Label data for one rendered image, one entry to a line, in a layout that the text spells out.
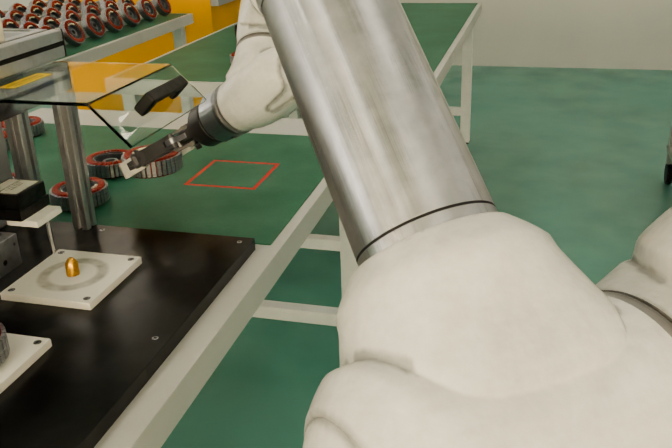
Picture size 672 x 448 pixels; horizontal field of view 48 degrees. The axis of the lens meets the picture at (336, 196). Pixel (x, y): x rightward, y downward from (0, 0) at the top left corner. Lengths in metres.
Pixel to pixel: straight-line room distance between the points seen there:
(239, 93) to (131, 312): 0.37
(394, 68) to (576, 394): 0.23
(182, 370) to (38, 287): 0.30
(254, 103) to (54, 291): 0.41
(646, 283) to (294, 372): 1.83
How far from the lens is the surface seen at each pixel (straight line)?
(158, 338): 1.04
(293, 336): 2.45
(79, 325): 1.11
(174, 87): 1.13
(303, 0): 0.55
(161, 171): 1.42
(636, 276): 0.54
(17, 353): 1.06
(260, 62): 1.17
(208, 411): 2.18
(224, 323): 1.10
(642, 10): 6.06
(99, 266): 1.23
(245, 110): 1.20
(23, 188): 1.20
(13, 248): 1.30
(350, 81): 0.50
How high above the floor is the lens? 1.31
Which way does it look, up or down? 22 degrees down
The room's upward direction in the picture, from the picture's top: 2 degrees counter-clockwise
